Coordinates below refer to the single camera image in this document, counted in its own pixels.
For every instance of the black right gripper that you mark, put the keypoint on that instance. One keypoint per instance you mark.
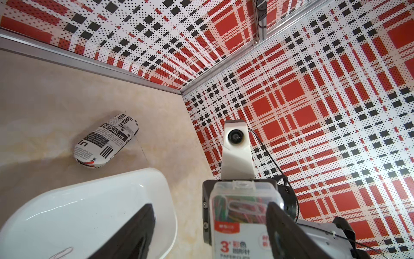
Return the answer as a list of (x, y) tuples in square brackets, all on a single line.
[(280, 184)]

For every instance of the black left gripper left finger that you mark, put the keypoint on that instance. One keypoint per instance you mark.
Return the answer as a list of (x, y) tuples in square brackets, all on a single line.
[(133, 239)]

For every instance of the newspaper print pouch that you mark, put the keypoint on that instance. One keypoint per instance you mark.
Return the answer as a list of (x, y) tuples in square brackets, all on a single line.
[(102, 144)]

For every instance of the clear paper clip box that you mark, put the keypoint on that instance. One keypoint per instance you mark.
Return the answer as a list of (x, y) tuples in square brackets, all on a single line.
[(238, 219)]

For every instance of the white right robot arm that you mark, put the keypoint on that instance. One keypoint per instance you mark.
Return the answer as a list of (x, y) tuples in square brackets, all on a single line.
[(337, 238)]

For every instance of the white plastic storage box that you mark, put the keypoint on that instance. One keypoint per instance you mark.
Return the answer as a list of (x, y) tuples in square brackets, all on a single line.
[(73, 222)]

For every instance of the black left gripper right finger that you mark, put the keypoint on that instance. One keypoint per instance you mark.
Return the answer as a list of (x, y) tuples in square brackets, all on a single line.
[(287, 239)]

